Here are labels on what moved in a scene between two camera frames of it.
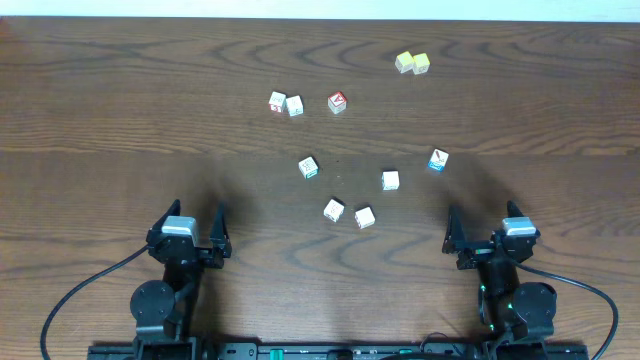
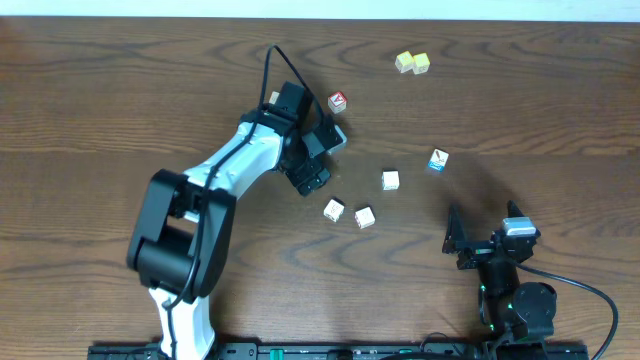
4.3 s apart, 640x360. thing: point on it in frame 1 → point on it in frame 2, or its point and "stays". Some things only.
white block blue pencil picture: x=438 y=160 stays
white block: x=334 y=210 stays
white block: x=364 y=217 stays
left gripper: x=201 y=252 → x=310 y=176
